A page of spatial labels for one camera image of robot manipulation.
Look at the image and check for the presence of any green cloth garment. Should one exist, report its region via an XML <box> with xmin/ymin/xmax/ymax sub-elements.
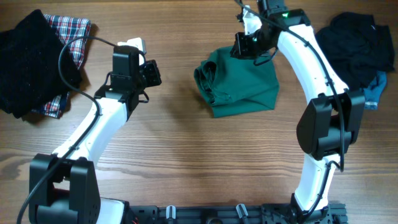
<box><xmin>193</xmin><ymin>47</ymin><xmax>279</xmax><ymax>118</ymax></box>

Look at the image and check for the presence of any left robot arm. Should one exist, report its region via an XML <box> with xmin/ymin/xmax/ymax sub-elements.
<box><xmin>17</xmin><ymin>42</ymin><xmax>162</xmax><ymax>223</ymax></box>

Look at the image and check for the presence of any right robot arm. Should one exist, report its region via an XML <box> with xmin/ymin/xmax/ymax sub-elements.
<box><xmin>231</xmin><ymin>1</ymin><xmax>365</xmax><ymax>223</ymax></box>

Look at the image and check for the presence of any red plaid shirt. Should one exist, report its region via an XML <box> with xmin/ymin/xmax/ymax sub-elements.
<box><xmin>31</xmin><ymin>14</ymin><xmax>91</xmax><ymax>118</ymax></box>

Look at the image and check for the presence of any black crumpled garment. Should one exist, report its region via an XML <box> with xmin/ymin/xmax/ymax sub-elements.
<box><xmin>315</xmin><ymin>12</ymin><xmax>395</xmax><ymax>90</ymax></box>

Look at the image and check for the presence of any black folded garment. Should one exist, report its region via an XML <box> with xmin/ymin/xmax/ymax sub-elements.
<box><xmin>1</xmin><ymin>9</ymin><xmax>83</xmax><ymax>118</ymax></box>

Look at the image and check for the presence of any blue denim garment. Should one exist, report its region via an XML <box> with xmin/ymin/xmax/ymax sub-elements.
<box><xmin>363</xmin><ymin>71</ymin><xmax>387</xmax><ymax>110</ymax></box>

